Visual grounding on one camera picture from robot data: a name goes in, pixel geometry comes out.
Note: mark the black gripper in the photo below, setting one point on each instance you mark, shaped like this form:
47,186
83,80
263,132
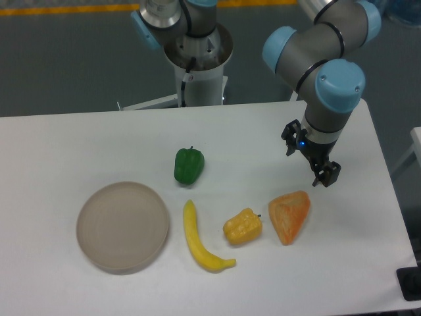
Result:
316,147

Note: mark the yellow banana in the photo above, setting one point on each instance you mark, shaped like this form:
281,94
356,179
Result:
203,257

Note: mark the beige round plate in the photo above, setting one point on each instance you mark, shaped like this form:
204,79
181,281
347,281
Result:
122,228

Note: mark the black clamp at table edge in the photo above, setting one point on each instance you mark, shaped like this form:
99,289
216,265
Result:
409,282

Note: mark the yellow bell pepper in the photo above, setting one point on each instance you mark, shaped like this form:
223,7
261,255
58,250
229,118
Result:
242,228

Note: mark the green bell pepper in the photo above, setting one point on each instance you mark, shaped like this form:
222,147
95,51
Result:
188,165

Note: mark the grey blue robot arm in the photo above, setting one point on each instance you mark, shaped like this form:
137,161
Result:
311,63

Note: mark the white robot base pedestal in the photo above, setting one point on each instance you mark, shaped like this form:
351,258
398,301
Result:
198,70

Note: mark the orange pumpkin slice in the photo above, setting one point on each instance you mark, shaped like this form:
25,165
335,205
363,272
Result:
288,214

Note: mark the white side table edge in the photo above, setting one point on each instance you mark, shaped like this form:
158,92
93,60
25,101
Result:
409,157

